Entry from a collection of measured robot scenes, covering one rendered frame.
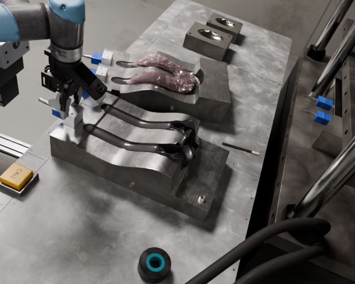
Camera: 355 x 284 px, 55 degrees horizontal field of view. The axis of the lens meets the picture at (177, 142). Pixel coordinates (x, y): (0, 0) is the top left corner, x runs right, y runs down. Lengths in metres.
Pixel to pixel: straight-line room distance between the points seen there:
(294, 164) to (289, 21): 2.49
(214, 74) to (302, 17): 2.38
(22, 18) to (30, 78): 1.90
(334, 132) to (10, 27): 1.11
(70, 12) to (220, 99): 0.65
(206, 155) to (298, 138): 0.48
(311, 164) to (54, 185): 0.91
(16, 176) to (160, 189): 0.39
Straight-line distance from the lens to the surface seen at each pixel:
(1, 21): 0.79
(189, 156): 1.06
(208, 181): 1.03
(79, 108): 1.04
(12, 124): 2.35
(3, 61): 1.24
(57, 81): 0.94
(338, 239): 1.23
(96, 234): 0.95
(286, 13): 3.65
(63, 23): 0.81
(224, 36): 1.73
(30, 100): 2.50
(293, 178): 1.29
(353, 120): 1.23
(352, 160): 0.93
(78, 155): 1.03
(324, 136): 1.42
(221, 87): 1.31
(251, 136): 1.33
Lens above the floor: 1.64
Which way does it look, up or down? 45 degrees down
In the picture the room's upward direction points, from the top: 18 degrees clockwise
